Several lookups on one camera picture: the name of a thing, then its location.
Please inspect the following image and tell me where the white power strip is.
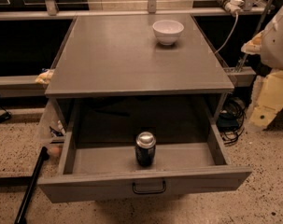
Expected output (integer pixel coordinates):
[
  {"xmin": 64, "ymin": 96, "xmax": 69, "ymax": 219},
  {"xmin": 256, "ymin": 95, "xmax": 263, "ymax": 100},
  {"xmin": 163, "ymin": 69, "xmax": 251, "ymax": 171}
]
[{"xmin": 216, "ymin": 0, "xmax": 244, "ymax": 17}]

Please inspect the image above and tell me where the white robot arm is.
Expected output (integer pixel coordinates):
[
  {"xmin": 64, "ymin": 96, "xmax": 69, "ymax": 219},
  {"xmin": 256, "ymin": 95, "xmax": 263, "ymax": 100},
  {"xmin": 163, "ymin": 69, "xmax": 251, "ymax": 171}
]
[{"xmin": 241, "ymin": 6, "xmax": 283, "ymax": 129}]

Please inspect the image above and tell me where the grey cabinet counter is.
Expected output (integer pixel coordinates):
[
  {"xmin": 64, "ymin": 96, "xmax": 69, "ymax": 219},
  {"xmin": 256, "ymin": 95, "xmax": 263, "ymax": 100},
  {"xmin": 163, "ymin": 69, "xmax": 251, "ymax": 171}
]
[{"xmin": 46, "ymin": 14, "xmax": 233, "ymax": 98}]

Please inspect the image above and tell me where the black pole on floor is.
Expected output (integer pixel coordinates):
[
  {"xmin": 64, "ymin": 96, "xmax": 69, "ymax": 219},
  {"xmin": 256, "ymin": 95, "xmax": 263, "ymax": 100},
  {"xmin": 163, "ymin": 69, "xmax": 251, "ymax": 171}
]
[{"xmin": 14, "ymin": 147, "xmax": 50, "ymax": 224}]

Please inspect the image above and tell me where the white power cable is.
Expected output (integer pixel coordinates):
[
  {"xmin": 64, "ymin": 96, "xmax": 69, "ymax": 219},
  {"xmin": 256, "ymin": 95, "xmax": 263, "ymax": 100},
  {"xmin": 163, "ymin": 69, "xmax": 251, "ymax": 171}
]
[{"xmin": 214, "ymin": 12, "xmax": 240, "ymax": 55}]

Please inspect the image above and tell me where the clear plastic bag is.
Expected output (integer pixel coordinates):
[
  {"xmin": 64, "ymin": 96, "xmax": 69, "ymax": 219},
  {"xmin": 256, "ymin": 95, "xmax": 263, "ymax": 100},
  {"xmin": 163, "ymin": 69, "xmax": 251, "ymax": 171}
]
[{"xmin": 35, "ymin": 99, "xmax": 67, "ymax": 158}]

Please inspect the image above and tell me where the black drawer handle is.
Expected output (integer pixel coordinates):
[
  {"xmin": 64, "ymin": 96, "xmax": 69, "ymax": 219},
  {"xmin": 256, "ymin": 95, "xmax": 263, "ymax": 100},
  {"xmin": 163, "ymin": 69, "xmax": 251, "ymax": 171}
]
[{"xmin": 132, "ymin": 181, "xmax": 167, "ymax": 195}]

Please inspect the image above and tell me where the black cable bundle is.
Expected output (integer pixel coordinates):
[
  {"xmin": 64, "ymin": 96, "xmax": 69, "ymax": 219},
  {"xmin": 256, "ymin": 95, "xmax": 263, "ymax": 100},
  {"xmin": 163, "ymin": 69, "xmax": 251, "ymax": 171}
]
[{"xmin": 217, "ymin": 97, "xmax": 248, "ymax": 147}]

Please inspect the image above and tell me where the blue pepsi can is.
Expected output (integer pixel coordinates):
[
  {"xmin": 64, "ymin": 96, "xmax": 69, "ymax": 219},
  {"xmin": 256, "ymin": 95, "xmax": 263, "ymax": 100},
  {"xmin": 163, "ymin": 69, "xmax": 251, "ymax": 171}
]
[{"xmin": 135, "ymin": 132, "xmax": 156, "ymax": 167}]

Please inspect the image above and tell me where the grey open drawer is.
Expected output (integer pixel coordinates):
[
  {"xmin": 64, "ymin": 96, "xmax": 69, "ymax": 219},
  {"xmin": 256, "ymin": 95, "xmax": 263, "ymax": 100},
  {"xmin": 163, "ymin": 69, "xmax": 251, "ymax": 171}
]
[{"xmin": 37, "ymin": 97, "xmax": 253, "ymax": 203}]

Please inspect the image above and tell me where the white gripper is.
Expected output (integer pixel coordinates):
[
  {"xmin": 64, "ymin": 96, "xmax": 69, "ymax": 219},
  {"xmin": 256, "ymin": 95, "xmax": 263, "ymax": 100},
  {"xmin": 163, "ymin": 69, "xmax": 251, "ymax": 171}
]
[{"xmin": 248, "ymin": 70, "xmax": 283, "ymax": 129}]

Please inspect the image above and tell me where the grey metal rail frame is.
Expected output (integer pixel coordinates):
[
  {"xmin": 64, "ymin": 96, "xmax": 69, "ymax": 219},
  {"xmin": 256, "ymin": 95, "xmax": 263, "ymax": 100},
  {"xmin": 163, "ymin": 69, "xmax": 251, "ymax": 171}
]
[{"xmin": 0, "ymin": 0, "xmax": 276, "ymax": 99}]

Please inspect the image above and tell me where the white ceramic bowl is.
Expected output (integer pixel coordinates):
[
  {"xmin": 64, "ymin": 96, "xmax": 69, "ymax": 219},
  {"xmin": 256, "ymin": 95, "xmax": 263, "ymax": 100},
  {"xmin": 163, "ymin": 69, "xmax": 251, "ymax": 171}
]
[{"xmin": 152, "ymin": 20, "xmax": 184, "ymax": 45}]

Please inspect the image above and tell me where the yellow crumpled snack bag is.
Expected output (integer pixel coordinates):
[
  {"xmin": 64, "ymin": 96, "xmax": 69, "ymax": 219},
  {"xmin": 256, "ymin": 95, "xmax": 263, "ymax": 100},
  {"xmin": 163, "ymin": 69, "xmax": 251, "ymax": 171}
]
[{"xmin": 35, "ymin": 69, "xmax": 54, "ymax": 85}]

